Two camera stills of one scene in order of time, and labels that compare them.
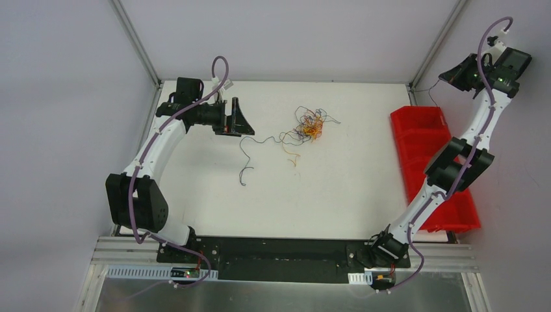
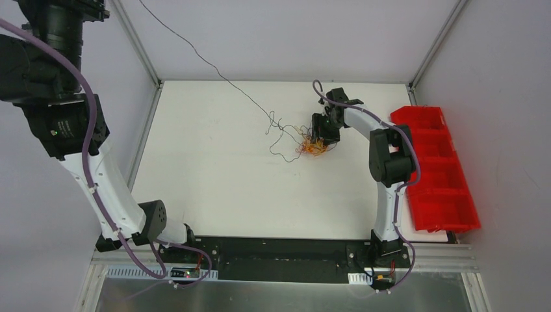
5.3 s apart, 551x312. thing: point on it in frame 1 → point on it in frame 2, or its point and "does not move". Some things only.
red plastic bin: (420, 132) does not move
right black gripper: (466, 73) → (324, 127)
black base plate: (278, 259) does not move
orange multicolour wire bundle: (310, 127) → (316, 147)
